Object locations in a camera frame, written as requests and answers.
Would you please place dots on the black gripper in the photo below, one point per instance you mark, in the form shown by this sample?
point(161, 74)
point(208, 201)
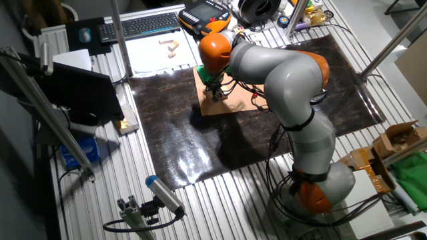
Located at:
point(215, 83)

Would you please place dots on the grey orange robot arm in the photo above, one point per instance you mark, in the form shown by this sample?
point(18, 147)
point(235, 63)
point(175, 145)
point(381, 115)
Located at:
point(290, 83)

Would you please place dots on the medium wooden block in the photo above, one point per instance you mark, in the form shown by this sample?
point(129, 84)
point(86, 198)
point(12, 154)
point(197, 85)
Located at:
point(173, 46)

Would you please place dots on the brown cardboard sheet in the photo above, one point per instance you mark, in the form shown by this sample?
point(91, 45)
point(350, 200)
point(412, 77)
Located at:
point(230, 106)

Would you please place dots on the dark marble pattern mat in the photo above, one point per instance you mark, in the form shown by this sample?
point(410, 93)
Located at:
point(173, 133)

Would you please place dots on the small wooden cube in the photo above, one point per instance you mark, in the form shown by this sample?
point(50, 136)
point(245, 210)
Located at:
point(171, 55)

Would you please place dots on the colourful puzzle cube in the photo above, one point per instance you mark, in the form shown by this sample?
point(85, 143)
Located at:
point(239, 30)

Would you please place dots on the white egg shaped object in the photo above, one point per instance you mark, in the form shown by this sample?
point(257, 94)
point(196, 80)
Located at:
point(233, 24)

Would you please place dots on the white paper stack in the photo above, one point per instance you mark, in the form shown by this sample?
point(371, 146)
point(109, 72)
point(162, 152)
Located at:
point(153, 61)

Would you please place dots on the flat wooden plank piece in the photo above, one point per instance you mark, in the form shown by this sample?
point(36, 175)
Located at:
point(165, 41)

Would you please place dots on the orange black teach pendant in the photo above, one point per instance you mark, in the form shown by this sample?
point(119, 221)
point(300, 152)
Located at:
point(203, 15)

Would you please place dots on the clear box gold content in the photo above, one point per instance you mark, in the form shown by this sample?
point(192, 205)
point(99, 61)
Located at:
point(126, 121)

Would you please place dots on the black keyboard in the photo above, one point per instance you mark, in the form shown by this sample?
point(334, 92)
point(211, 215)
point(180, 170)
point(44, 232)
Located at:
point(140, 26)

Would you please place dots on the yellow gold packaged items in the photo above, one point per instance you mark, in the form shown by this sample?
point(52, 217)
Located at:
point(313, 15)

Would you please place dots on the black monitor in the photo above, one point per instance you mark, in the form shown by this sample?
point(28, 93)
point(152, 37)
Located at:
point(83, 90)

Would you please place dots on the grey computer mouse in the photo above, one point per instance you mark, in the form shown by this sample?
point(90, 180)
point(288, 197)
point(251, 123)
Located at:
point(84, 35)

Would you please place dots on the white sheet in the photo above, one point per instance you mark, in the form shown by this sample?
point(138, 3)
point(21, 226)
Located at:
point(73, 59)

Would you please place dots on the blue tissue pack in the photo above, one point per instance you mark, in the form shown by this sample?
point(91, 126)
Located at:
point(80, 151)

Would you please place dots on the short aluminium profile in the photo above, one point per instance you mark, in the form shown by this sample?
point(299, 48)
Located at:
point(133, 220)

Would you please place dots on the black mouse pad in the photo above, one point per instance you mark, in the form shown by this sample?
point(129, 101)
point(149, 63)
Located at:
point(73, 43)

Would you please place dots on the brown taped cardboard box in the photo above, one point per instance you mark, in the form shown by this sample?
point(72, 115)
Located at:
point(363, 160)

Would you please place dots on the long aluminium strut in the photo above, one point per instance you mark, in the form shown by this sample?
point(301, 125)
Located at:
point(43, 106)

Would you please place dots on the open brown cardboard box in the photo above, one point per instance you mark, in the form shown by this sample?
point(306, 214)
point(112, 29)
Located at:
point(397, 136)

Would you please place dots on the white flat box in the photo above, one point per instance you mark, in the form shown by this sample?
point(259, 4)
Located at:
point(370, 213)

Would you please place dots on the thin aluminium strut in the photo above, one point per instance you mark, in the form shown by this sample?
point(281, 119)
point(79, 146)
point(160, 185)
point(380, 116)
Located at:
point(405, 151)

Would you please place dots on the brown cardboard panel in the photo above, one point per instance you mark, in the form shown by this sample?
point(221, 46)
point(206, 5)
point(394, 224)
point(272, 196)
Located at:
point(413, 73)

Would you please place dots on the black chair base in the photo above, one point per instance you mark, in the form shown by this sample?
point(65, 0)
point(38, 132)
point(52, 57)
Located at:
point(400, 6)

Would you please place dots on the green cloth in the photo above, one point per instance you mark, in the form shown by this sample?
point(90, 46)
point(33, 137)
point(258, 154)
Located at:
point(412, 180)

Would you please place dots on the white paper roll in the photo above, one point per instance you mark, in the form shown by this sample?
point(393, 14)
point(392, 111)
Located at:
point(405, 200)

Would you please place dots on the green gripper mount adapter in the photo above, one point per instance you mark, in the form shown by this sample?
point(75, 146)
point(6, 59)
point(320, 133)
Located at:
point(204, 75)

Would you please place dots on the upright aluminium profile post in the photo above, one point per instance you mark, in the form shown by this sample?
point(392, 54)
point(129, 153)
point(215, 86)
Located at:
point(120, 36)
point(296, 16)

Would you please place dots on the silver camera blue cap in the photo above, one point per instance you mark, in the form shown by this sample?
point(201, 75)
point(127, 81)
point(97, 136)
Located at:
point(163, 193)

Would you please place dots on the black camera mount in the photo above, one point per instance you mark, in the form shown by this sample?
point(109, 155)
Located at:
point(149, 210)

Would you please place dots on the silver cylindrical camera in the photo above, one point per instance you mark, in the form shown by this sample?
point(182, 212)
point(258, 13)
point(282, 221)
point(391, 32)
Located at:
point(46, 58)

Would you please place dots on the slanted aluminium post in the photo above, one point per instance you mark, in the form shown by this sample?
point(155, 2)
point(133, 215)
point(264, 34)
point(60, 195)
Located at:
point(393, 41)

